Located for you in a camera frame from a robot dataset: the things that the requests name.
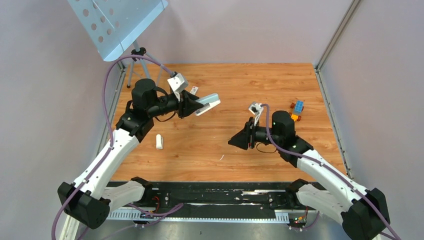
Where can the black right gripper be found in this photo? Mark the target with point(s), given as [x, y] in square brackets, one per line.
[246, 136]

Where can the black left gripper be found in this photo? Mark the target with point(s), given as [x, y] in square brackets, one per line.
[187, 105]

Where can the small white staple box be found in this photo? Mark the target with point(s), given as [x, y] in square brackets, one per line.
[194, 90]

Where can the light blue white stapler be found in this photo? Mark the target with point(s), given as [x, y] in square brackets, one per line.
[208, 102]

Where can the white stapler tray piece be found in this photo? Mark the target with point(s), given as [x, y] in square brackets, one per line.
[159, 142]

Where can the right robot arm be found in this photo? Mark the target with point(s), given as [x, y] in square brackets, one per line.
[362, 213]

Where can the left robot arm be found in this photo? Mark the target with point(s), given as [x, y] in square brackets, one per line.
[86, 199]

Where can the colourful toy block car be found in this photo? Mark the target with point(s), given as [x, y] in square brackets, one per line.
[296, 110]

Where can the light blue music stand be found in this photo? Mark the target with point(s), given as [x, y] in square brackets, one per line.
[114, 25]

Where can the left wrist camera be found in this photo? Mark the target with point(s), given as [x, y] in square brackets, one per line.
[177, 84]

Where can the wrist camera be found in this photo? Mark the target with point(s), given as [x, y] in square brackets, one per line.
[256, 109]
[177, 84]

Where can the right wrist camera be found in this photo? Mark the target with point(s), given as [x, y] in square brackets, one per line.
[256, 109]

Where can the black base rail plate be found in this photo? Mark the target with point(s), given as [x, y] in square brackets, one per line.
[239, 200]

